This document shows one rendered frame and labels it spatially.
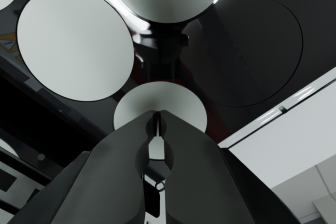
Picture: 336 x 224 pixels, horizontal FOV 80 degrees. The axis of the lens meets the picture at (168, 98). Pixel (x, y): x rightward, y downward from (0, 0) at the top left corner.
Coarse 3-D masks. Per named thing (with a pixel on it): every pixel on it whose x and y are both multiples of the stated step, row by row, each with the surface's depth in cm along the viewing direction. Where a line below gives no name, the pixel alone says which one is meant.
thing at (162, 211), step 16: (0, 80) 22; (16, 80) 23; (16, 96) 23; (32, 96) 23; (48, 112) 24; (0, 128) 18; (16, 128) 19; (64, 128) 25; (80, 128) 26; (0, 144) 17; (16, 144) 18; (32, 144) 20; (80, 144) 26; (96, 144) 26; (0, 160) 18; (16, 160) 18; (32, 160) 19; (48, 160) 20; (64, 160) 21; (32, 176) 19; (48, 176) 19; (160, 192) 30; (160, 208) 28
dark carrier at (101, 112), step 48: (240, 0) 16; (288, 0) 16; (0, 48) 18; (144, 48) 18; (192, 48) 18; (240, 48) 18; (288, 48) 18; (48, 96) 20; (240, 96) 20; (288, 96) 21
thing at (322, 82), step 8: (328, 72) 20; (320, 80) 20; (328, 80) 20; (304, 88) 20; (312, 88) 20; (320, 88) 20; (296, 96) 20; (304, 96) 20; (280, 104) 21; (288, 104) 21; (296, 104) 21; (272, 112) 21; (280, 112) 21; (256, 120) 22; (264, 120) 22; (272, 120) 22; (248, 128) 22; (256, 128) 22; (232, 136) 23; (240, 136) 22; (248, 136) 23; (224, 144) 23; (232, 144) 23; (160, 184) 26
